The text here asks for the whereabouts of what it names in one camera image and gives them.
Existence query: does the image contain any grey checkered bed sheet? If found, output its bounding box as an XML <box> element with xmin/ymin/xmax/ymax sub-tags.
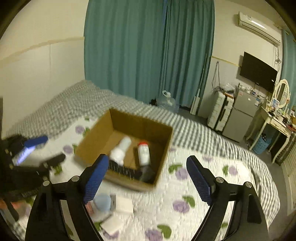
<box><xmin>5</xmin><ymin>80</ymin><xmax>281</xmax><ymax>232</ymax></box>

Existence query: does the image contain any white bottle with red cap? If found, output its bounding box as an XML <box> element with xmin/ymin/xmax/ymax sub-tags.
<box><xmin>137</xmin><ymin>140</ymin><xmax>151</xmax><ymax>167</ymax></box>

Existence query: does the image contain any clear water jug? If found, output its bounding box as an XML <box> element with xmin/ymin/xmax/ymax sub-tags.
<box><xmin>156</xmin><ymin>90</ymin><xmax>180</xmax><ymax>114</ymax></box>

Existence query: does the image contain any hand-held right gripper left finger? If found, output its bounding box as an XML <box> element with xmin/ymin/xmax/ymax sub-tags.
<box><xmin>25</xmin><ymin>154</ymin><xmax>110</xmax><ymax>241</ymax></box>

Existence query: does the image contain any white suitcase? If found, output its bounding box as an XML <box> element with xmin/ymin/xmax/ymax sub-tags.
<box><xmin>207</xmin><ymin>90</ymin><xmax>235</xmax><ymax>131</ymax></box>

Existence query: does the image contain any white dressing table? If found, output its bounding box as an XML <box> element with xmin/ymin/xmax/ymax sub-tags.
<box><xmin>246</xmin><ymin>102</ymin><xmax>296</xmax><ymax>164</ymax></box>

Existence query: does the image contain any floral quilted blanket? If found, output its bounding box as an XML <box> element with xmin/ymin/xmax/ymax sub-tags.
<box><xmin>14</xmin><ymin>116</ymin><xmax>270</xmax><ymax>241</ymax></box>

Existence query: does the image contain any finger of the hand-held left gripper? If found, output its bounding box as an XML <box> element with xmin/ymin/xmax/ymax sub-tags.
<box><xmin>14</xmin><ymin>136</ymin><xmax>48</xmax><ymax>165</ymax></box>
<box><xmin>37</xmin><ymin>153</ymin><xmax>66</xmax><ymax>176</ymax></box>

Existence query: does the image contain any white air conditioner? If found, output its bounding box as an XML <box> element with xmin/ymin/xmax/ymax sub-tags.
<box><xmin>238</xmin><ymin>11</ymin><xmax>282</xmax><ymax>46</ymax></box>

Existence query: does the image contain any grey small refrigerator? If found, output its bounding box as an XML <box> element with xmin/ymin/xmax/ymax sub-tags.
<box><xmin>222</xmin><ymin>85</ymin><xmax>264</xmax><ymax>143</ymax></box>

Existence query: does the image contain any black wall television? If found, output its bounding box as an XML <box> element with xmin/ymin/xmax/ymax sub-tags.
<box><xmin>240</xmin><ymin>52</ymin><xmax>278</xmax><ymax>94</ymax></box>

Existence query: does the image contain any black brush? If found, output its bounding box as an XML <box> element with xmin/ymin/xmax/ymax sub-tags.
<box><xmin>107</xmin><ymin>160</ymin><xmax>157</xmax><ymax>183</ymax></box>

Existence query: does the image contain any blue round bin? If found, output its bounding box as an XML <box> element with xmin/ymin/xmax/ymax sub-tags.
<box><xmin>252</xmin><ymin>133</ymin><xmax>271</xmax><ymax>155</ymax></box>

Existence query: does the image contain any bottle with light blue cap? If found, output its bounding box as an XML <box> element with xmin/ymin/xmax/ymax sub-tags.
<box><xmin>87</xmin><ymin>194</ymin><xmax>113</xmax><ymax>221</ymax></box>

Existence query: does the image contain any white square box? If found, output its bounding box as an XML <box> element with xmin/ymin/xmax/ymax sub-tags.
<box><xmin>110</xmin><ymin>193</ymin><xmax>134</xmax><ymax>214</ymax></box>

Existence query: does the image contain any white plastic bottle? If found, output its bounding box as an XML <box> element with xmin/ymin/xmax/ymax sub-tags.
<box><xmin>109</xmin><ymin>136</ymin><xmax>132</xmax><ymax>166</ymax></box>

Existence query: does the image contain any small white box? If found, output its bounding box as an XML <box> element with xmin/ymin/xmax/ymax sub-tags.
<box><xmin>100</xmin><ymin>215</ymin><xmax>127</xmax><ymax>234</ymax></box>

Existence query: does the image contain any oval vanity mirror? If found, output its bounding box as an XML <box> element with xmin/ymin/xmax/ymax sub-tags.
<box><xmin>272</xmin><ymin>79</ymin><xmax>291</xmax><ymax>109</ymax></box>

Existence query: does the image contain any cardboard box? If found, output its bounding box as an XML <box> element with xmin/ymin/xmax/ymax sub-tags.
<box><xmin>73</xmin><ymin>108</ymin><xmax>174</xmax><ymax>192</ymax></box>

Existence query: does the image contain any teal side curtain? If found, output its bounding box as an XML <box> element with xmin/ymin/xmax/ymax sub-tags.
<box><xmin>279</xmin><ymin>29</ymin><xmax>296</xmax><ymax>112</ymax></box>

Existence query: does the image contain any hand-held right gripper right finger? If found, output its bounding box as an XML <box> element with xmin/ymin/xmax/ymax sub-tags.
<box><xmin>186</xmin><ymin>155</ymin><xmax>270</xmax><ymax>241</ymax></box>

